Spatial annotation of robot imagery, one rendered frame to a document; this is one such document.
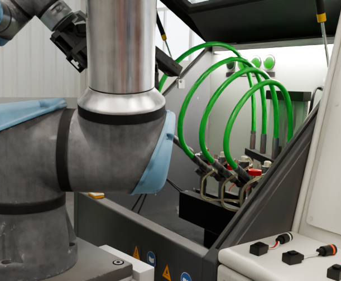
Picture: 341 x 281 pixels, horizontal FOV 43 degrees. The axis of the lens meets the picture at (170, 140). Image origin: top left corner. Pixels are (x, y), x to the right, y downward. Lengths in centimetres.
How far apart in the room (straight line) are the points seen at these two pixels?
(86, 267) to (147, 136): 21
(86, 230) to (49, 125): 85
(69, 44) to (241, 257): 64
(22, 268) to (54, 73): 790
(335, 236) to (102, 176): 56
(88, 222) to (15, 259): 78
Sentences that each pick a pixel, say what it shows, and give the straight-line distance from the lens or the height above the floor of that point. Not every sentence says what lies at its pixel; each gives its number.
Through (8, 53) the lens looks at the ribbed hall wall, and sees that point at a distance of 800.
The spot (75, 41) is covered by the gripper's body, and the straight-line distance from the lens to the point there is 111.
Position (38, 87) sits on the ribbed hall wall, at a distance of 823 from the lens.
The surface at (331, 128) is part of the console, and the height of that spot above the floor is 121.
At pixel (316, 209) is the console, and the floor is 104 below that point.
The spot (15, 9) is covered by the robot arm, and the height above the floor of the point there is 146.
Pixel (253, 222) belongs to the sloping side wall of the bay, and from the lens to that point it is 92.
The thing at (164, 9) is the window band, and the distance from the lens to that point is 710.
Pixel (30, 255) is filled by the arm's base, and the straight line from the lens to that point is 59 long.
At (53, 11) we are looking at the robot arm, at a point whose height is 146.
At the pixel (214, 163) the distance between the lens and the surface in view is 106.
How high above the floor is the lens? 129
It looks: 7 degrees down
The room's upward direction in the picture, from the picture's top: 2 degrees clockwise
